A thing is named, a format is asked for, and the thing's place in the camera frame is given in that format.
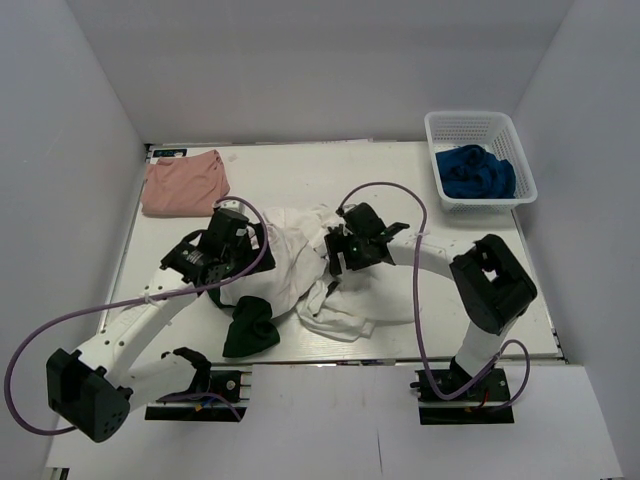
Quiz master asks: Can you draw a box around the plain white t shirt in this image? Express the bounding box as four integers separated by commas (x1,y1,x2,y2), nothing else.
295,263,414,342

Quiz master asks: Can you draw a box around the blue t shirt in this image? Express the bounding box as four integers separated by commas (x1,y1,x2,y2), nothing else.
436,145,516,199

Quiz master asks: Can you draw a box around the white and green t shirt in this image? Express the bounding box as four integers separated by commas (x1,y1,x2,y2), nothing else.
207,205,331,359

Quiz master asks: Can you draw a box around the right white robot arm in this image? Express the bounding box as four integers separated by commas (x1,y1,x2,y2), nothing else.
325,203,538,401

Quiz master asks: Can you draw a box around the white plastic basket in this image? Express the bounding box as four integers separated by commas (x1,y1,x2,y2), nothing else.
424,111,538,213

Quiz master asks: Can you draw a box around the black label sticker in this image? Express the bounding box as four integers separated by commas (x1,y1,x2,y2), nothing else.
152,148,188,158

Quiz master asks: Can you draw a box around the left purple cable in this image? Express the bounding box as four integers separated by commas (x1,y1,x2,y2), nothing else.
3,198,269,434

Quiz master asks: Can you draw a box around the folded pink t shirt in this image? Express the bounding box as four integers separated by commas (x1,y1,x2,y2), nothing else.
140,150,231,218

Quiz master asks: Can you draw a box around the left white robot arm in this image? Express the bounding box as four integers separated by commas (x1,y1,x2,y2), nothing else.
46,207,275,443

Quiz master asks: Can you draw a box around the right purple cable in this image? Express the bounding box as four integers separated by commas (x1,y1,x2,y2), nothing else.
339,181,532,402

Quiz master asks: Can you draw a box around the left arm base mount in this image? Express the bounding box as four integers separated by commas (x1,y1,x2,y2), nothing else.
144,367,252,423

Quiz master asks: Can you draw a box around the purple cable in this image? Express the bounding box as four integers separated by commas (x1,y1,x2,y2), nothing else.
3,198,269,434
339,181,532,402

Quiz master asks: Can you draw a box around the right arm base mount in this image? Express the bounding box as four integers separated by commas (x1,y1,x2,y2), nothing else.
410,368,515,426

